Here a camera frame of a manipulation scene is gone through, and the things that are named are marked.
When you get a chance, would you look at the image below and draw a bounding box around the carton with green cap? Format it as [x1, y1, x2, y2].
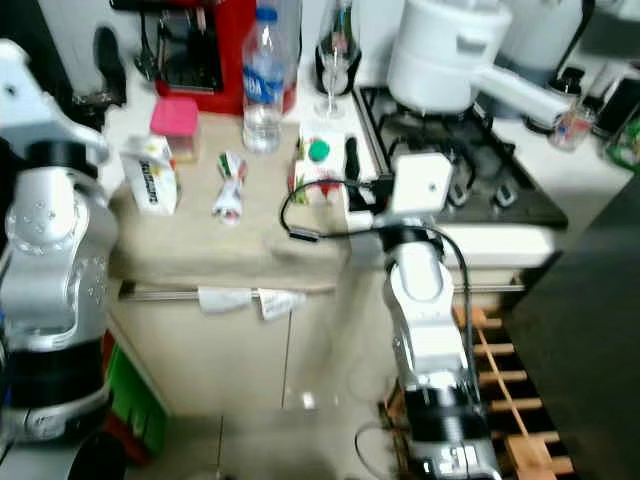
[290, 133, 351, 206]

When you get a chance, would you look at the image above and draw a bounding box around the clear water bottle blue label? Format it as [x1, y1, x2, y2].
[242, 5, 288, 154]

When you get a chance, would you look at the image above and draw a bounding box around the clear wine glass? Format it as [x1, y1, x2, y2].
[315, 0, 361, 121]

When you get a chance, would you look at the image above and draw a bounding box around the crumpled white snack packet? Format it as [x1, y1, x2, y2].
[212, 150, 249, 226]

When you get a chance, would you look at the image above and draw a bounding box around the steel gas stove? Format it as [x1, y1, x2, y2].
[355, 85, 569, 229]

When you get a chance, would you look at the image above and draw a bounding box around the red coffee machine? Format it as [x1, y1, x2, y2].
[110, 0, 296, 116]

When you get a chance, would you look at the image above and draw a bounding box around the jar with pink lid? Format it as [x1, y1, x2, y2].
[150, 96, 199, 163]

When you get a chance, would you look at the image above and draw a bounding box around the white carton green print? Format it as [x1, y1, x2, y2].
[120, 135, 181, 216]

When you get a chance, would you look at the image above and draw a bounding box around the white kettle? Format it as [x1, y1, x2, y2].
[500, 0, 596, 76]

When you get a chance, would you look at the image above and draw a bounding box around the wooden wine rack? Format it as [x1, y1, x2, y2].
[380, 305, 576, 480]

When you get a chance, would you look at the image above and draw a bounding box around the green and red bag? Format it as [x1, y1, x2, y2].
[105, 335, 173, 466]

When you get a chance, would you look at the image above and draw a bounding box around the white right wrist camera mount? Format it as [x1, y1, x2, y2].
[390, 152, 454, 216]

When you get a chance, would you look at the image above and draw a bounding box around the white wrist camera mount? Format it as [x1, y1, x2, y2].
[390, 152, 454, 216]
[0, 38, 111, 161]

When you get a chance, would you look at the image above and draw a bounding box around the silver bar drawer handle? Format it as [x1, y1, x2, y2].
[120, 285, 526, 299]

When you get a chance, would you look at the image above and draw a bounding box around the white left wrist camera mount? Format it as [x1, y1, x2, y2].
[0, 38, 111, 161]

